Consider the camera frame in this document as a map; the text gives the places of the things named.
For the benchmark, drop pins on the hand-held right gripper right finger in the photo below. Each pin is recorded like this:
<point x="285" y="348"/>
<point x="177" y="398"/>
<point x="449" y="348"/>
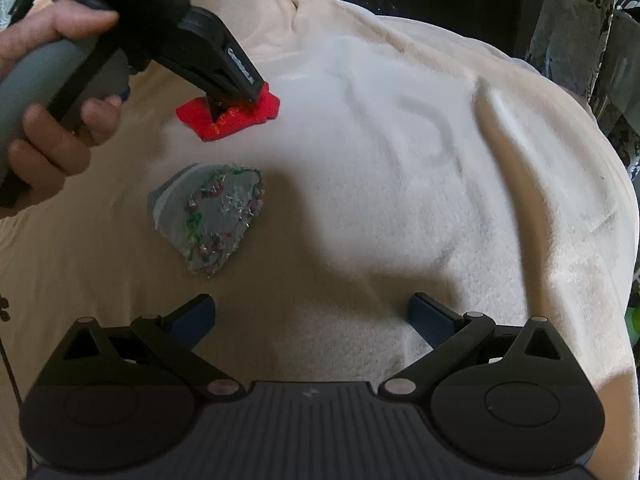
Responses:
<point x="431" y="321"/>

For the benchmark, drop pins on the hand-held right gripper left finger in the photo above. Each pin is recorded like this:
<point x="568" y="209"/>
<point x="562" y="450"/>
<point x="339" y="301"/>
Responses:
<point x="192" y="321"/>

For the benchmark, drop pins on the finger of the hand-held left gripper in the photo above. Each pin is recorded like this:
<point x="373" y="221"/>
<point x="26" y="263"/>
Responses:
<point x="217" y="107"/>
<point x="247" y="95"/>

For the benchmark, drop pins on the red sock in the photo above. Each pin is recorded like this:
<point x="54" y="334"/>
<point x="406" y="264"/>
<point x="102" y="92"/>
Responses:
<point x="197" y="117"/>

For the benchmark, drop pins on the grey floral embroidered sock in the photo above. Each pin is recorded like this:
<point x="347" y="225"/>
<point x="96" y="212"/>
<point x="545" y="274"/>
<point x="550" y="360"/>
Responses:
<point x="220" y="220"/>

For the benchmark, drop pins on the person's left hand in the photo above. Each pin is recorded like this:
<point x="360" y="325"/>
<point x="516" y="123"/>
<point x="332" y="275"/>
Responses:
<point x="55" y="152"/>

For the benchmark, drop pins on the green cloth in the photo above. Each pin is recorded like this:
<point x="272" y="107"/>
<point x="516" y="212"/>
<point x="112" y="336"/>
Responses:
<point x="634" y="325"/>

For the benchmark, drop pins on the grey floral patterned curtain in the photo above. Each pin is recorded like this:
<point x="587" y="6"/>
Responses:
<point x="600" y="10"/>

